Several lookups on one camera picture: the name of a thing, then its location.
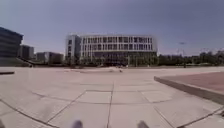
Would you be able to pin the white building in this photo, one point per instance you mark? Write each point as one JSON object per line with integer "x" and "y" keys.
{"x": 113, "y": 45}

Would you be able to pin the pale paved plaza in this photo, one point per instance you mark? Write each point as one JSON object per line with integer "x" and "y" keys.
{"x": 100, "y": 96}

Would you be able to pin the grey building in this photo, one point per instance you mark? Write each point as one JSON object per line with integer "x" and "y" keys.
{"x": 50, "y": 57}
{"x": 26, "y": 52}

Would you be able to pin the robot's own part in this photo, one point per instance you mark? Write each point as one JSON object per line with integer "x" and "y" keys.
{"x": 142, "y": 125}
{"x": 77, "y": 124}

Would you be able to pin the lamp pole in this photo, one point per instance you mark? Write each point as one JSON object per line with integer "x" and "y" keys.
{"x": 183, "y": 56}

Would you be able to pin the row of trees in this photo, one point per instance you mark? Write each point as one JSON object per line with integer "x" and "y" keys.
{"x": 193, "y": 59}

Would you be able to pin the raised reddish platform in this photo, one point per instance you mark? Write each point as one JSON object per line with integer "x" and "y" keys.
{"x": 6, "y": 72}
{"x": 203, "y": 83}

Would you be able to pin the dark striped building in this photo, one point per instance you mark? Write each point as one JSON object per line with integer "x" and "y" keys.
{"x": 10, "y": 43}

